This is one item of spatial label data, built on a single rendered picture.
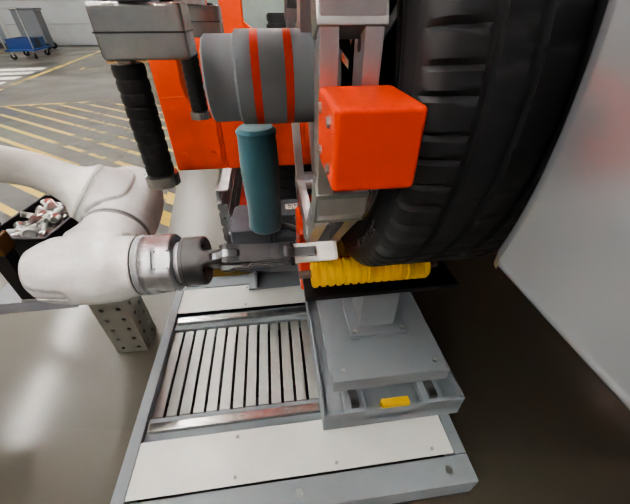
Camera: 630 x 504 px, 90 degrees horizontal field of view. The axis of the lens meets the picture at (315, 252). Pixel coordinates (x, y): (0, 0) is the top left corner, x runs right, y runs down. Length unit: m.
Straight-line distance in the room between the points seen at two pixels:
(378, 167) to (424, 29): 0.12
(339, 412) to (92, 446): 0.68
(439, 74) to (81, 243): 0.48
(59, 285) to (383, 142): 0.45
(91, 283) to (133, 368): 0.77
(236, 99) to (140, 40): 0.18
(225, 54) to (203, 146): 0.58
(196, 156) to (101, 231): 0.63
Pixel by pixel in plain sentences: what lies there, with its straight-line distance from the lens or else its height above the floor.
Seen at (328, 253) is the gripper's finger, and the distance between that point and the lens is 0.50.
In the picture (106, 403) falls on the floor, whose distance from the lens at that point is 1.23.
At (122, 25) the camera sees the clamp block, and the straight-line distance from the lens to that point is 0.44.
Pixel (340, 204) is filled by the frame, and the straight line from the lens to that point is 0.40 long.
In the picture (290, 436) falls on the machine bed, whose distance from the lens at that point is 0.94.
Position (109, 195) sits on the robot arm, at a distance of 0.61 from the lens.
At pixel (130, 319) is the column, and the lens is 1.19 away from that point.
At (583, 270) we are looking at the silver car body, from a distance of 0.28.
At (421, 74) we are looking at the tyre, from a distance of 0.33.
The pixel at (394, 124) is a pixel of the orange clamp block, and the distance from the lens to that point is 0.27.
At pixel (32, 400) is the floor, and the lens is 1.37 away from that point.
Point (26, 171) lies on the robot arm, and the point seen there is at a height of 0.75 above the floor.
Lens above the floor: 0.94
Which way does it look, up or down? 37 degrees down
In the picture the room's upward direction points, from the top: straight up
